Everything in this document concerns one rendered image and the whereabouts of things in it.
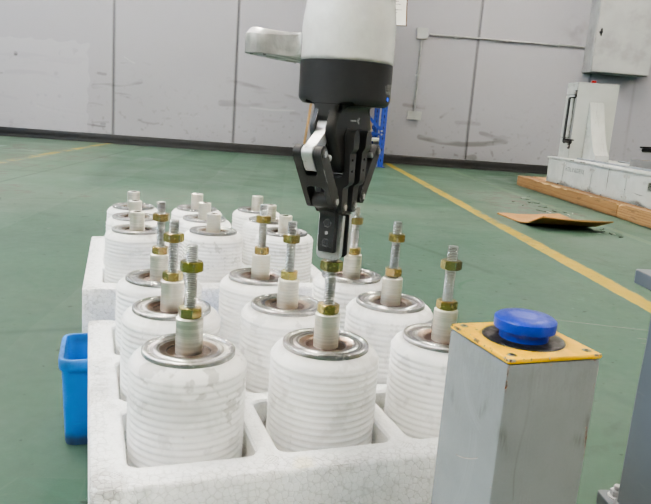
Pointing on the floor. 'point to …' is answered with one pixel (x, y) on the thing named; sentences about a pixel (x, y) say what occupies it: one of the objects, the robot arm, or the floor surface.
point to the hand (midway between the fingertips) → (334, 234)
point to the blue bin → (75, 386)
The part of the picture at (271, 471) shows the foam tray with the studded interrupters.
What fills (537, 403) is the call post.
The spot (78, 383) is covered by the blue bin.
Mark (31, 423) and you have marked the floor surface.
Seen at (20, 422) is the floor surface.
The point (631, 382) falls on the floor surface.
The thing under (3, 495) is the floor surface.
